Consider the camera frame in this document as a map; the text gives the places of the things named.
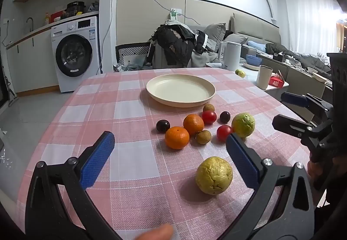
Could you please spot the light blue pillow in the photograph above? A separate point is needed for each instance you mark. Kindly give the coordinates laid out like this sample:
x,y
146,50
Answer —
x,y
256,45

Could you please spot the red cherry tomato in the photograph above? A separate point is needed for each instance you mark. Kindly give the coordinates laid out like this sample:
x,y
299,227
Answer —
x,y
209,117
223,132

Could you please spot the red container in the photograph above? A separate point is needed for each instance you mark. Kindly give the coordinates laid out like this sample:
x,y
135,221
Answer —
x,y
56,16

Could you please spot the black rice cooker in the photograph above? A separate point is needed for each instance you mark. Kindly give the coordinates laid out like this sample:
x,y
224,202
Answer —
x,y
76,8

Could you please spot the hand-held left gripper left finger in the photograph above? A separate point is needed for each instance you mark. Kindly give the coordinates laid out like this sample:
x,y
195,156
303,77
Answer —
x,y
97,160

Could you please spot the white washing machine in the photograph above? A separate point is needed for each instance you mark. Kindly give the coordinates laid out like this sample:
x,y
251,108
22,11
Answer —
x,y
76,53

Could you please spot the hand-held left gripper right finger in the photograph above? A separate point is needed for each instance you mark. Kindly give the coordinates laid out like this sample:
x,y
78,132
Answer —
x,y
242,160

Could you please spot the dark purple grape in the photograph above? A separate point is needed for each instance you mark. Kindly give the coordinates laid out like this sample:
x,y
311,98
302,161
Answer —
x,y
163,126
225,116

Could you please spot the pink checked tablecloth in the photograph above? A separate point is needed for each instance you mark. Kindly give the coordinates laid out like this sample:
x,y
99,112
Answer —
x,y
127,112

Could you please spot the yellow wrinkled guava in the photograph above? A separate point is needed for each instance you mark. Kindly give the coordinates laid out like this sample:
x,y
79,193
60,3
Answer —
x,y
214,175

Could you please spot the beige sofa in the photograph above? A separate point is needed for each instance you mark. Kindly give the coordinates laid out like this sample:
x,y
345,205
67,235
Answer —
x,y
254,30

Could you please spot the white wall plug adapter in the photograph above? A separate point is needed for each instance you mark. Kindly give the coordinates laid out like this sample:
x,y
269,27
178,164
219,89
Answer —
x,y
173,14

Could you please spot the black chair with patterned cushion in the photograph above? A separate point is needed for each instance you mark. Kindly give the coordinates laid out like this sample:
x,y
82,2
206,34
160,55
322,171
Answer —
x,y
132,53

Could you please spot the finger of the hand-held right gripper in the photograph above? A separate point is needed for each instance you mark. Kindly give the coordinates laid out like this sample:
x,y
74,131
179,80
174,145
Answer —
x,y
290,124
294,99

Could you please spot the white curtain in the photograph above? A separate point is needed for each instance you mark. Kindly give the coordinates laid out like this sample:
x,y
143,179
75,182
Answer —
x,y
306,17

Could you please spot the beige cup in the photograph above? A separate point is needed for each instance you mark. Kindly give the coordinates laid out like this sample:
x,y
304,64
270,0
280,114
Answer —
x,y
264,77

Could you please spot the metal faucet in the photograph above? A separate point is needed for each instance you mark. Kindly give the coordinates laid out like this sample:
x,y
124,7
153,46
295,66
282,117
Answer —
x,y
30,23

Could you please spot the grey pillow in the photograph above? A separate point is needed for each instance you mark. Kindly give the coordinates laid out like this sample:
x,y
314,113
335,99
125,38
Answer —
x,y
215,35

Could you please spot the green guava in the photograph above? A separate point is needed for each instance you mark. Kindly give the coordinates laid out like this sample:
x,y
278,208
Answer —
x,y
244,124

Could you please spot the stack of blue bowls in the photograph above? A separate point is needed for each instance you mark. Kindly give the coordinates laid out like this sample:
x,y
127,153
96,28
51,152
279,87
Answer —
x,y
254,59

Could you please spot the pile of dark clothes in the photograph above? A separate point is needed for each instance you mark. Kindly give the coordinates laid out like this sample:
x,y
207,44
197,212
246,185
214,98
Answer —
x,y
176,42

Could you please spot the person's left hand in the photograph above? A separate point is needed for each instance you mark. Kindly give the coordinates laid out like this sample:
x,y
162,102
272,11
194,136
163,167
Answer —
x,y
158,233

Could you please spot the yellow bottle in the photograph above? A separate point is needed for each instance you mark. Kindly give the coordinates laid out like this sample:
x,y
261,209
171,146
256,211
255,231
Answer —
x,y
47,19

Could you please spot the white kitchen base cabinet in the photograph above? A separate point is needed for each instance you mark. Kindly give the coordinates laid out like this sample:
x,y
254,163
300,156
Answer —
x,y
29,66

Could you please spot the cream round plate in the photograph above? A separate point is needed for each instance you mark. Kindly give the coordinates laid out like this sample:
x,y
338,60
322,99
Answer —
x,y
180,90

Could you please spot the white electric kettle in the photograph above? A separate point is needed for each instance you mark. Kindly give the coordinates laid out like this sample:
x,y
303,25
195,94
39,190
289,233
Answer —
x,y
231,55

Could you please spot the red box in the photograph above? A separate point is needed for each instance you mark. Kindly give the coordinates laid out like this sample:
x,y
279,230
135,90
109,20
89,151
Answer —
x,y
278,81

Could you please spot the dark blanket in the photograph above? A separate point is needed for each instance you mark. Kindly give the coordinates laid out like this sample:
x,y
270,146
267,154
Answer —
x,y
298,55

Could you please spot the white shallow dish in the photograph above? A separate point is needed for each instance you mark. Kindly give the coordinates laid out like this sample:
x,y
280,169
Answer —
x,y
249,67

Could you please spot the orange mandarin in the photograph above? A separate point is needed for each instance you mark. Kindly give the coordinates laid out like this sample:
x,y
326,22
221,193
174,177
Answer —
x,y
193,124
177,137

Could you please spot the small green lime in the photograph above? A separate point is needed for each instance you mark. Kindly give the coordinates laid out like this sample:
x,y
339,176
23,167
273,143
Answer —
x,y
240,73

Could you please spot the person's right hand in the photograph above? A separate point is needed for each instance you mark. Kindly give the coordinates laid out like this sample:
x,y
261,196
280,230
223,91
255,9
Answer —
x,y
315,172

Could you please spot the brown longan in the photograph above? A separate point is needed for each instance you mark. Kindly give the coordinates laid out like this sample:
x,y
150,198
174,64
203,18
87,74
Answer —
x,y
208,108
203,137

